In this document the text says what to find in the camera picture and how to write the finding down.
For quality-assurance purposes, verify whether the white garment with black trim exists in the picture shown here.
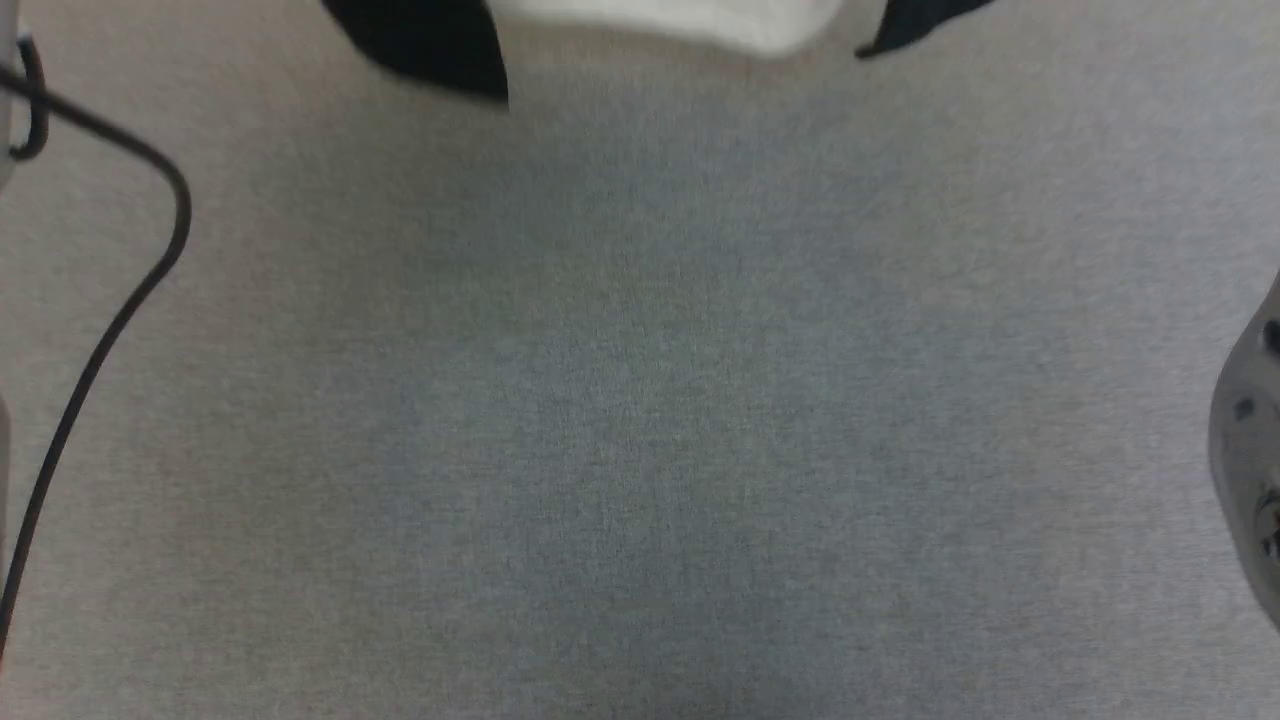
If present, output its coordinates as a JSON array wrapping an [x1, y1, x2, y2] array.
[[320, 0, 1001, 109]]

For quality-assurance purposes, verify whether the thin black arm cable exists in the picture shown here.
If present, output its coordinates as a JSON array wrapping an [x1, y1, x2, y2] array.
[[0, 35, 193, 661]]

